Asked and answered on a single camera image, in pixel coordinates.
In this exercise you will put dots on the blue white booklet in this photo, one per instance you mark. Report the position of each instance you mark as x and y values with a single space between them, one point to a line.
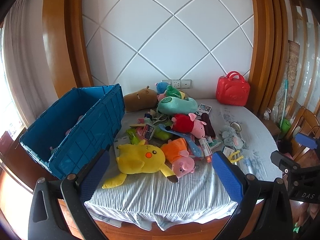
203 108

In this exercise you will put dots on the green mop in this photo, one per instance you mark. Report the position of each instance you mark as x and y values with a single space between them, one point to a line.
285 125

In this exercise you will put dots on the yellow plush toy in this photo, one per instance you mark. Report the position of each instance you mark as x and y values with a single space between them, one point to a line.
135 158

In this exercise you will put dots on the green packet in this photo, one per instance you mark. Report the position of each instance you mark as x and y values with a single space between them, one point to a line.
133 136

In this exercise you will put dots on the wooden wall trim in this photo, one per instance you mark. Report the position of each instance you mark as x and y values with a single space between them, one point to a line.
60 42
265 55

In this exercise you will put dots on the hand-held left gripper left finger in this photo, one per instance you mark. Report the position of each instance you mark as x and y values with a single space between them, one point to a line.
96 177

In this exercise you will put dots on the teal plush cushion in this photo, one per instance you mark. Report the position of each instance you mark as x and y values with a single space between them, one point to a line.
175 105

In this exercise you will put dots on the yellow plastic clip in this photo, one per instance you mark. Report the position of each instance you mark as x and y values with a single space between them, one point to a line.
235 157

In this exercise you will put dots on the red and blue card pack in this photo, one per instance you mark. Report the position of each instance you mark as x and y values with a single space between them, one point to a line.
148 131

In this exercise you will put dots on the wooden glass partition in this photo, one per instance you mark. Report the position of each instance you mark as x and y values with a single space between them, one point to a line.
300 17

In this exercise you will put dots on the blue and pink plush toy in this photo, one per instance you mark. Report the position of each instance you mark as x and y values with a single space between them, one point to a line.
161 86

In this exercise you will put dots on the red toy suitcase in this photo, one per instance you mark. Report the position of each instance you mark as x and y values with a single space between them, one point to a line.
232 92

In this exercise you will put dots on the red dress pig plush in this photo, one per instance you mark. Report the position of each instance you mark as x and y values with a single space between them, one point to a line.
183 123

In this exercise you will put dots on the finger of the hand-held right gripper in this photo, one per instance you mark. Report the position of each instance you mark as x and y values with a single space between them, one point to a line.
306 141
282 161

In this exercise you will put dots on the brown plush toy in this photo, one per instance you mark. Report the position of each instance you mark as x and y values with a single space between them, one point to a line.
140 98

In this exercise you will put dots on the pale curtain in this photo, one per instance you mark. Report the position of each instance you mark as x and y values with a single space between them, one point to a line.
27 67

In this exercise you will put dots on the lime green plush toy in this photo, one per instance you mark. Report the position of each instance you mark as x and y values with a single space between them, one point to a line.
161 135

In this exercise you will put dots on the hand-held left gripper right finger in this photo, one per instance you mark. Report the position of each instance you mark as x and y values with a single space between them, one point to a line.
228 177

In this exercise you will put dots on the wooden chair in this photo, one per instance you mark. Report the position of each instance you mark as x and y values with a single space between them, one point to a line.
303 120

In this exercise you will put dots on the white green carton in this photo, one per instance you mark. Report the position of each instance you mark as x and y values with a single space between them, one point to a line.
211 143

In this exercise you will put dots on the blue plastic storage crate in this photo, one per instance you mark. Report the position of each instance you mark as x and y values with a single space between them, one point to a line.
105 120

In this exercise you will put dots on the white wall socket panel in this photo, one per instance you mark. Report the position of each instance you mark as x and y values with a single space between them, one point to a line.
185 83

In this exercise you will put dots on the grey elephant plush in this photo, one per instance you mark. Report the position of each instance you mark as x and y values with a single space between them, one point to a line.
230 136

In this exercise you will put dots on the orange dress pig plush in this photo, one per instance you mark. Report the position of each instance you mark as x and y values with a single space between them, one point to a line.
175 150

